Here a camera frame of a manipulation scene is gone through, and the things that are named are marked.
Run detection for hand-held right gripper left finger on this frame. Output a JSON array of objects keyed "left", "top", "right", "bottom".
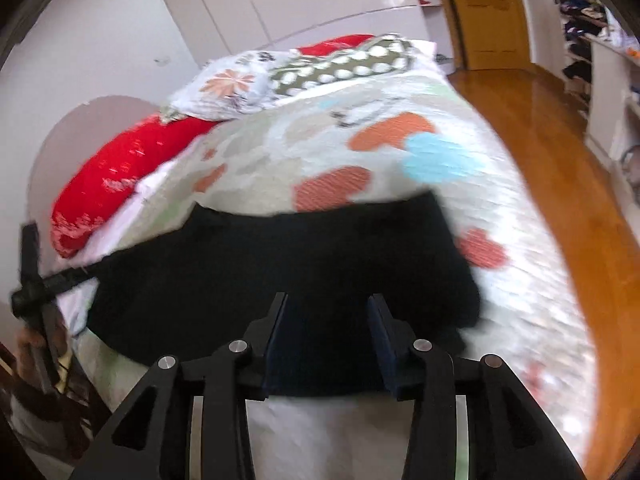
[{"left": 70, "top": 292, "right": 288, "bottom": 480}]

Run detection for heart-patterned quilt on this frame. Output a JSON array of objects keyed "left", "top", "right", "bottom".
[{"left": 75, "top": 67, "right": 601, "bottom": 480}]

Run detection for green bolster pillow white print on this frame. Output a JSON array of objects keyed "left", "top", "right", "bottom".
[{"left": 267, "top": 34, "right": 418, "bottom": 106}]

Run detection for wooden door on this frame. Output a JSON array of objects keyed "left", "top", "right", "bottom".
[{"left": 436, "top": 0, "right": 532, "bottom": 72}]

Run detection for white floral pillow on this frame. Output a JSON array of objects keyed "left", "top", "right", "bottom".
[{"left": 160, "top": 50, "right": 293, "bottom": 123}]

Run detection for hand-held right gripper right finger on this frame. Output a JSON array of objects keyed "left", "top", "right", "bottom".
[{"left": 367, "top": 295, "right": 588, "bottom": 480}]

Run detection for round white headboard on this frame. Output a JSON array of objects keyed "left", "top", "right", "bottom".
[{"left": 27, "top": 96, "right": 161, "bottom": 221}]

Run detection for shoe rack with shoes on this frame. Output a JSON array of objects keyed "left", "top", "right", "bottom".
[{"left": 551, "top": 0, "right": 640, "bottom": 201}]

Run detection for black pants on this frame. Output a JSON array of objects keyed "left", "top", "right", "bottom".
[{"left": 87, "top": 191, "right": 483, "bottom": 398}]

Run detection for white bed sheet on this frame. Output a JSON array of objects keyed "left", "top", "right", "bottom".
[{"left": 65, "top": 157, "right": 201, "bottom": 336}]

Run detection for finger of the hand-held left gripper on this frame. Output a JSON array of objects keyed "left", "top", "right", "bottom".
[
  {"left": 21, "top": 223, "right": 43, "bottom": 288},
  {"left": 42, "top": 266, "right": 101, "bottom": 293}
]

